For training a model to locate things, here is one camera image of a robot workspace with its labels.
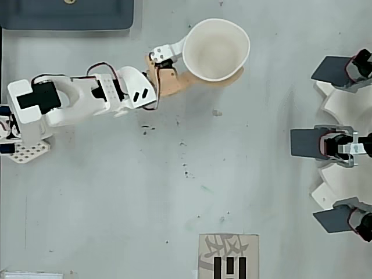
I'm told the white round machine base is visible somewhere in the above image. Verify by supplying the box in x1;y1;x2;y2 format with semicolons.
308;80;372;210

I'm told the cardboard card with black bars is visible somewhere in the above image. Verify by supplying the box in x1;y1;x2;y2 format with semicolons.
198;233;260;279

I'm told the grey paddle motor unit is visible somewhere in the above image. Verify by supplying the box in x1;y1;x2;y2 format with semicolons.
312;196;372;242
310;48;372;94
289;124;372;169

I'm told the black paper cup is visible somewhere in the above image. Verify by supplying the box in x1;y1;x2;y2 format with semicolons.
182;18;251;82

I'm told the tan gripper with motor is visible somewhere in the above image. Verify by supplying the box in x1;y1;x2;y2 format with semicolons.
144;34;245;98

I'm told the dark grey plastic tray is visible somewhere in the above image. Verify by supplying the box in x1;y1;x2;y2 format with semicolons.
0;0;136;31

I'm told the red black servo cable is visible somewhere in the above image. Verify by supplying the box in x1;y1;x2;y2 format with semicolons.
85;61;128;101

